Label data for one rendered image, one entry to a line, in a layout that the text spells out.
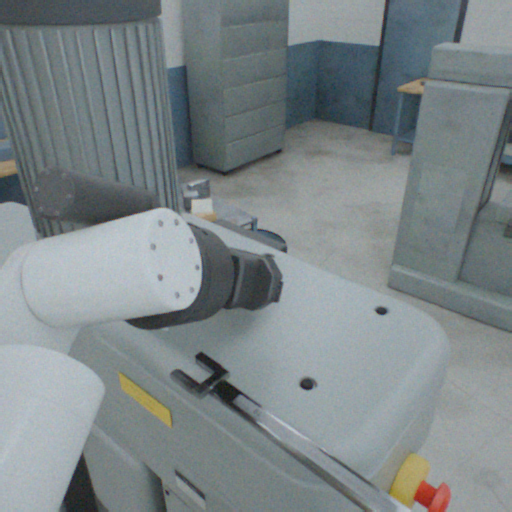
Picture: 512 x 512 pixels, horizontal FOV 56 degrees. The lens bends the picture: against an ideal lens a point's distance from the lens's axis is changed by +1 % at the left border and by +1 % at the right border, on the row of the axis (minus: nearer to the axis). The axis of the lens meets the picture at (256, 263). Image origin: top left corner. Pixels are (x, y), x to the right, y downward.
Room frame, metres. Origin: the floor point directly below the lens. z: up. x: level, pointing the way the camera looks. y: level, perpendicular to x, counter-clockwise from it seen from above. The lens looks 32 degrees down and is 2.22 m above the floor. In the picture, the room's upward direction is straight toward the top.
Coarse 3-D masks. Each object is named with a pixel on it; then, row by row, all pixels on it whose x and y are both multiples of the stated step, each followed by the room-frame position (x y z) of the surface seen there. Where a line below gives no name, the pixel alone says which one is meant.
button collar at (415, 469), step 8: (408, 456) 0.31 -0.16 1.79; (416, 456) 0.31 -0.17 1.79; (408, 464) 0.30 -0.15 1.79; (416, 464) 0.30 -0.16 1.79; (424, 464) 0.30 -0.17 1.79; (400, 472) 0.29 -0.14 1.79; (408, 472) 0.29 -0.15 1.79; (416, 472) 0.29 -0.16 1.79; (424, 472) 0.30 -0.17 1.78; (400, 480) 0.29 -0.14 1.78; (408, 480) 0.29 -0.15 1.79; (416, 480) 0.28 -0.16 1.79; (424, 480) 0.30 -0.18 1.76; (392, 488) 0.28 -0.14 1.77; (400, 488) 0.28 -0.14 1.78; (408, 488) 0.28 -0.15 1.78; (416, 488) 0.28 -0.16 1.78; (392, 496) 0.28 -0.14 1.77; (400, 496) 0.28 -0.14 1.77; (408, 496) 0.27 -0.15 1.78; (408, 504) 0.27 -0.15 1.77
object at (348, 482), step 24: (192, 384) 0.31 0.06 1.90; (216, 384) 0.31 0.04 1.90; (240, 408) 0.28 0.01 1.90; (264, 408) 0.28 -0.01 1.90; (264, 432) 0.25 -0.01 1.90; (288, 432) 0.25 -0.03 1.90; (312, 456) 0.23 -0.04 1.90; (336, 480) 0.21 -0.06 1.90; (360, 480) 0.21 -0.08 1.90; (360, 504) 0.19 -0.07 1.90; (384, 504) 0.19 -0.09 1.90
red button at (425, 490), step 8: (424, 488) 0.29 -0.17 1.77; (432, 488) 0.29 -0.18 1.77; (440, 488) 0.28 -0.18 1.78; (448, 488) 0.28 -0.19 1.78; (416, 496) 0.28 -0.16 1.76; (424, 496) 0.28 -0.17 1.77; (432, 496) 0.28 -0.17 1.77; (440, 496) 0.27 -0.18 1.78; (448, 496) 0.28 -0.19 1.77; (424, 504) 0.28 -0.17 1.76; (432, 504) 0.27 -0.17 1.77; (440, 504) 0.27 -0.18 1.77; (448, 504) 0.27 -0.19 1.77
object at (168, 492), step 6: (162, 480) 0.42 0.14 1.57; (168, 486) 0.41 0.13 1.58; (168, 492) 0.41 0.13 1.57; (174, 492) 0.40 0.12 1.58; (168, 498) 0.41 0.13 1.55; (174, 498) 0.40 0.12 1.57; (180, 498) 0.40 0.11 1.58; (168, 504) 0.41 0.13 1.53; (174, 504) 0.40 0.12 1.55; (180, 504) 0.39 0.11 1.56; (186, 504) 0.39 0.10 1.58; (168, 510) 0.41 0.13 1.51; (174, 510) 0.40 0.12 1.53; (180, 510) 0.39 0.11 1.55; (186, 510) 0.39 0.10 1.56; (192, 510) 0.38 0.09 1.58
